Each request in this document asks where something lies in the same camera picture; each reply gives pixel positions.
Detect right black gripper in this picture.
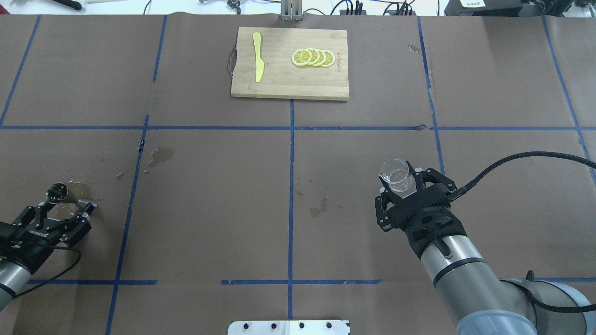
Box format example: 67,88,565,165
374,165,467,259

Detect clear glass cup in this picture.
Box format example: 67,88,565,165
378,158,414,193

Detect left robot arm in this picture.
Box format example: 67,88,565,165
0,201,97,309

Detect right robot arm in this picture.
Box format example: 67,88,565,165
375,160,595,335

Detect yellow plastic knife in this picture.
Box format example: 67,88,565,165
252,32,265,83

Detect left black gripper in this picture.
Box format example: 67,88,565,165
0,201,95,275

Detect steel double jigger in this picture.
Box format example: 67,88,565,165
46,182,97,207

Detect lemon slices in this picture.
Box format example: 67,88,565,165
290,47,336,68

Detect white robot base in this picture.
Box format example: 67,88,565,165
227,319,351,335

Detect aluminium frame post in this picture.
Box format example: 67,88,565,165
279,0,304,21

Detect wooden cutting board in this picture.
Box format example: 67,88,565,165
230,26,349,101

